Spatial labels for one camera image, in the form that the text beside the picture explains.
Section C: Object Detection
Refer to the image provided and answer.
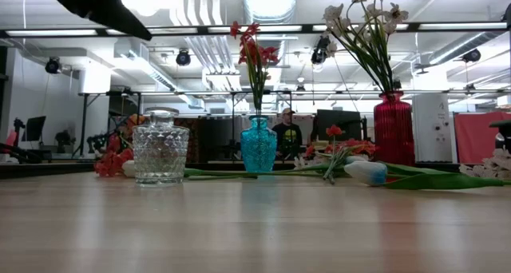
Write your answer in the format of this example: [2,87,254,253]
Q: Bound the clear glass vase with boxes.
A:
[132,109,191,188]

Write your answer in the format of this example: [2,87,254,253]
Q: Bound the blue glass vase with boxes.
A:
[240,115,279,174]

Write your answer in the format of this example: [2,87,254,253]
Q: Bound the red ribbed glass vase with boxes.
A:
[373,90,417,168]

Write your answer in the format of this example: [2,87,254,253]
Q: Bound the black ceiling spotlight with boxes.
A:
[44,56,63,75]
[310,35,332,65]
[175,49,192,68]
[461,48,482,64]

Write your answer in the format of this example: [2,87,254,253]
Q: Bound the white LED light bar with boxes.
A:
[418,22,509,31]
[4,29,99,38]
[207,24,303,34]

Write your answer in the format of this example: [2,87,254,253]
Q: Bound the colourful patchwork tapestry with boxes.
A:
[109,113,200,163]

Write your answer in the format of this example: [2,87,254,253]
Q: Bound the black computer monitor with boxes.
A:
[20,115,47,143]
[316,109,368,143]

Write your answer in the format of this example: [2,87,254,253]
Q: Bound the person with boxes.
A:
[271,107,303,160]

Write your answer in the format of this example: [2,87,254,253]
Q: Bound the white tower appliance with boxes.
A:
[411,93,455,164]

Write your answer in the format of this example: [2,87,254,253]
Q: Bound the red fabric partition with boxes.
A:
[454,111,511,165]

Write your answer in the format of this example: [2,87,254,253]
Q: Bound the black metal rack frame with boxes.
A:
[77,89,295,162]

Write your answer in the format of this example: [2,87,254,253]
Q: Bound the silver ventilation duct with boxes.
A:
[241,0,299,25]

